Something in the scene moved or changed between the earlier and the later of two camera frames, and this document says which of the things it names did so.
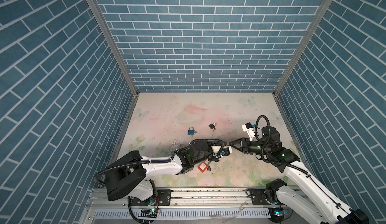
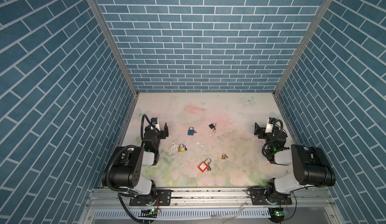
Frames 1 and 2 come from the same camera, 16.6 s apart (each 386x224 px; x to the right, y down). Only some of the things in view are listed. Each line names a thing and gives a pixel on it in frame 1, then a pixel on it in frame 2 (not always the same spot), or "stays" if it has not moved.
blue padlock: (190, 132) stays
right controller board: (277, 214) stays
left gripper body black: (210, 156) -> (162, 135)
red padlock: (203, 166) stays
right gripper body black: (252, 146) -> (263, 135)
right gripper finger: (237, 143) -> (257, 127)
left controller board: (148, 213) stays
